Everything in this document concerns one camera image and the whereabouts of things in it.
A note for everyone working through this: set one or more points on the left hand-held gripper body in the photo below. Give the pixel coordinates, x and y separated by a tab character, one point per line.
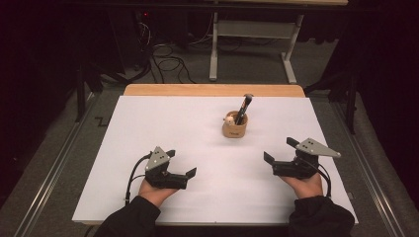
158	161

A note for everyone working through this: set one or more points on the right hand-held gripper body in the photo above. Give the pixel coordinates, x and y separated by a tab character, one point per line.
313	148

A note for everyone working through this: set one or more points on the small wooden cup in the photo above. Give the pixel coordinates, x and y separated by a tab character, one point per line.
234	131

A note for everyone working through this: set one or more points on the black pen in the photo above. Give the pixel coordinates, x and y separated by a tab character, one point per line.
248	100

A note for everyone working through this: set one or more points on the person's left hand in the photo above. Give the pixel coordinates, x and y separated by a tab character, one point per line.
154	194

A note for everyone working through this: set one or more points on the person's right hand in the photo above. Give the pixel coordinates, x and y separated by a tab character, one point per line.
304	187

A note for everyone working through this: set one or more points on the white table mat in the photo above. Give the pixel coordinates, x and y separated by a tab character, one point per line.
214	197

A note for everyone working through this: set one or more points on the black stand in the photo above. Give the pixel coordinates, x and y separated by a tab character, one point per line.
351	102
80	92

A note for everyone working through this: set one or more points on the black computer case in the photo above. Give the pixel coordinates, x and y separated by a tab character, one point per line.
128	39

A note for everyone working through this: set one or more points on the metal floor rail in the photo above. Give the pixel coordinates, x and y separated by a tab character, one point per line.
369	171
49	177

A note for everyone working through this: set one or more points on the white desk frame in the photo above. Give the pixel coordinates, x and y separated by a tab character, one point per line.
253	29

